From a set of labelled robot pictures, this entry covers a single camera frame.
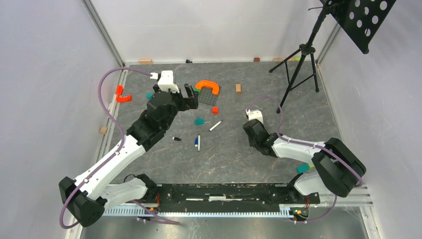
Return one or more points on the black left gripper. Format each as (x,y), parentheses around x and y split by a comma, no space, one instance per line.
(187,103)

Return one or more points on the orange arch block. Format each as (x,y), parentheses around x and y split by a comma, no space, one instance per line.
(215,88)

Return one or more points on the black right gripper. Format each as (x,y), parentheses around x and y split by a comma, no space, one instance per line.
(251,143)

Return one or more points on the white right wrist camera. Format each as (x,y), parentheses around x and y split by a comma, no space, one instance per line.
(254,115)

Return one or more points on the teal block near right arm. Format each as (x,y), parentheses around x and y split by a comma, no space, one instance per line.
(304,168)

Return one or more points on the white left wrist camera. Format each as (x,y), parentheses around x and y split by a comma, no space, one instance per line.
(166,82)

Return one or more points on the black perforated plate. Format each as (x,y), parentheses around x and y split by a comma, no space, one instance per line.
(360,19)

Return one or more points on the wooden block left rail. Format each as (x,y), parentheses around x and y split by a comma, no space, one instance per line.
(103,130)

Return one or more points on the blue cable duct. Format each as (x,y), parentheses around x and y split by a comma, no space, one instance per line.
(133,210)

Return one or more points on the orange block upright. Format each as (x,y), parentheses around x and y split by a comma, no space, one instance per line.
(119,90)

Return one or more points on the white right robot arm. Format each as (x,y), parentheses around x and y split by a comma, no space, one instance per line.
(338,170)

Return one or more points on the wooden block back wall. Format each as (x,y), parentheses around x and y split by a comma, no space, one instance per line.
(145,61)

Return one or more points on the aluminium corner post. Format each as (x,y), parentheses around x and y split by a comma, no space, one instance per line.
(94,15)

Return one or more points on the orange curved block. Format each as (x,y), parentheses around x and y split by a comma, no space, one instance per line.
(122,99)

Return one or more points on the teal cube near pen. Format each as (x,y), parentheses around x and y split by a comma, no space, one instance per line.
(199,121)

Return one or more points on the wooden block back right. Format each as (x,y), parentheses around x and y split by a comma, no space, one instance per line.
(280,59)

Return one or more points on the grey lego baseplate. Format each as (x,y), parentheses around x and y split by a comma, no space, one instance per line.
(207,97)

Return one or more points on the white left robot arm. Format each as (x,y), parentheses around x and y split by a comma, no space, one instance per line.
(88,196)

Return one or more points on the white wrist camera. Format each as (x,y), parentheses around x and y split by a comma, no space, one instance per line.
(254,115)
(166,82)

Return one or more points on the black tripod stand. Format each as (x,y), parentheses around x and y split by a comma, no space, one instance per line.
(305,50)

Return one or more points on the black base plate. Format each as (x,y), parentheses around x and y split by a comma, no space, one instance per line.
(225,198)

